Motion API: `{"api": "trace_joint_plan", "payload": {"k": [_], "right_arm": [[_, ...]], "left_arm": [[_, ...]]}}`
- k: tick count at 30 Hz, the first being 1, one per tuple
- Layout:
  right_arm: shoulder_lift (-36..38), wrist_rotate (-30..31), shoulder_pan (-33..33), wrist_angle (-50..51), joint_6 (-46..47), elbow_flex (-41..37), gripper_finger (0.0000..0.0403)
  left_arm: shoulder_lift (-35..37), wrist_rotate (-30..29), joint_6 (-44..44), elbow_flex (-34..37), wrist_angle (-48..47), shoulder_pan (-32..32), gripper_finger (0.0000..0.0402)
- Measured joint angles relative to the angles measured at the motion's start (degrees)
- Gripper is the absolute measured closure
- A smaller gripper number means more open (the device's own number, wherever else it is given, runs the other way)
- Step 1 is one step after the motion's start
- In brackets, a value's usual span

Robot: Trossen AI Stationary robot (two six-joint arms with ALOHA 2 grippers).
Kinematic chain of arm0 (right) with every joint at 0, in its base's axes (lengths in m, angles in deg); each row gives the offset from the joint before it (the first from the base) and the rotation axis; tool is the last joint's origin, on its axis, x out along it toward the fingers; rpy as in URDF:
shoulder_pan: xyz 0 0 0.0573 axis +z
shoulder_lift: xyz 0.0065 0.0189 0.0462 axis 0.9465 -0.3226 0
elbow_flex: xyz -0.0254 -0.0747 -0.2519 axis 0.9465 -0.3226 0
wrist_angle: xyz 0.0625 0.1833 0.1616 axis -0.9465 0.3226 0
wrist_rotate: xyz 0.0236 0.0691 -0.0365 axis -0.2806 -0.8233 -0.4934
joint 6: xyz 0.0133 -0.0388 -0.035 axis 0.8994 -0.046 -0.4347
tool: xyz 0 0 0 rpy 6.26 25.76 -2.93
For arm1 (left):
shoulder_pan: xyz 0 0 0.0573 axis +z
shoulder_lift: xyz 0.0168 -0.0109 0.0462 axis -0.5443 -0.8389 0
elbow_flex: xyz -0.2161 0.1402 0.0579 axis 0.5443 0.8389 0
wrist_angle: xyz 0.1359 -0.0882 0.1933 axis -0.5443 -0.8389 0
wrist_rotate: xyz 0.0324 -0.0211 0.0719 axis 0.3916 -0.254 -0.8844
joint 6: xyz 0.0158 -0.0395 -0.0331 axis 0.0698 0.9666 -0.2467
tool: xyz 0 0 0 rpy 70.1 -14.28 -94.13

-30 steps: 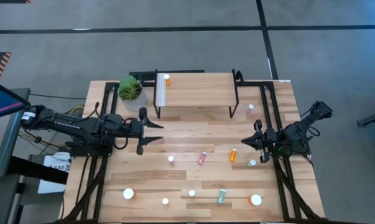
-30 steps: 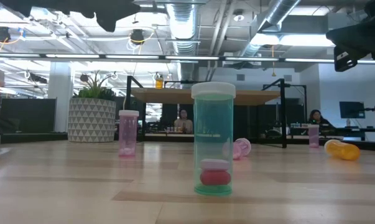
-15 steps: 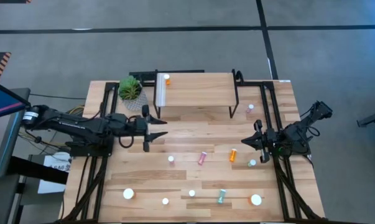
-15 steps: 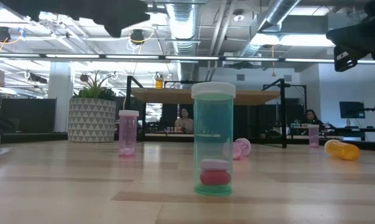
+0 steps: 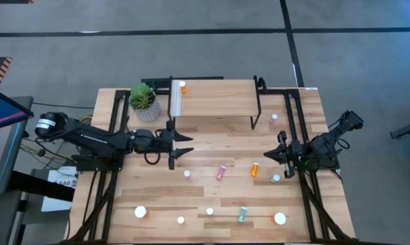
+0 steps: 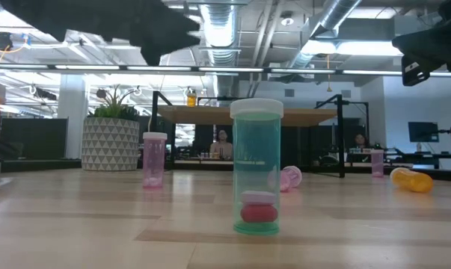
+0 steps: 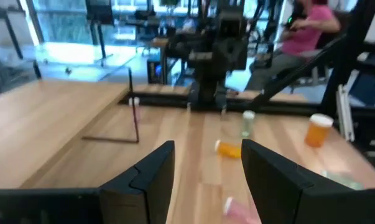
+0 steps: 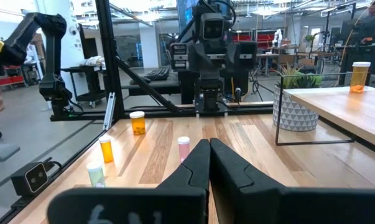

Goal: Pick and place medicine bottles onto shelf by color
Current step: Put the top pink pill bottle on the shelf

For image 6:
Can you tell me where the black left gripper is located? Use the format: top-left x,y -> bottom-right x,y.
97,0 -> 202,67

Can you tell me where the short pink medicine bottle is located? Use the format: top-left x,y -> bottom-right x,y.
370,149 -> 385,179

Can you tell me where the tall pink medicine bottle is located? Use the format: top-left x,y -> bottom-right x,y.
142,132 -> 168,189

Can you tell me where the wide orange medicine bottle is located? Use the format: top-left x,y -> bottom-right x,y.
389,167 -> 435,194

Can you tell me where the green bottle with red pill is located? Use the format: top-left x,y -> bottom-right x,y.
230,98 -> 284,236

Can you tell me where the dark computer monitor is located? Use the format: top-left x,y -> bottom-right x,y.
408,121 -> 440,143

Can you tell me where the green spiky plant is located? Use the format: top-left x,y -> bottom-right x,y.
92,84 -> 139,121

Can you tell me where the gold hanging pendant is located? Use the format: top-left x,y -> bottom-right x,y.
325,54 -> 333,93

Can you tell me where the dark office desk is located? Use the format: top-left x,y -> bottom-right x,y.
396,151 -> 451,170

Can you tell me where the person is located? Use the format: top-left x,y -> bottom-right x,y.
353,133 -> 369,152
209,129 -> 234,160

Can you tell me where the white triangle-patterned planter pot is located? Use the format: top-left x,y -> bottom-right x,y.
82,117 -> 141,172

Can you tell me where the dark office partition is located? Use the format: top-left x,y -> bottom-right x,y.
0,117 -> 69,160

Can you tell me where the lavender pill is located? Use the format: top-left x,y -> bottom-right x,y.
242,191 -> 277,205

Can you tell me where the red pill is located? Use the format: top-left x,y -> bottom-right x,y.
240,203 -> 279,224

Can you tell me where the silver corrugated ventilation duct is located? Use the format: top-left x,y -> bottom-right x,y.
199,0 -> 242,99

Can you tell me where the black overhead frame bar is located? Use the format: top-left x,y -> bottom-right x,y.
0,63 -> 451,78

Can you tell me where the silver slanted ventilation duct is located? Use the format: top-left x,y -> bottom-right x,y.
284,0 -> 363,70

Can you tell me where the wooden shelf with black frame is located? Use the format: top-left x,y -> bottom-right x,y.
148,90 -> 370,179

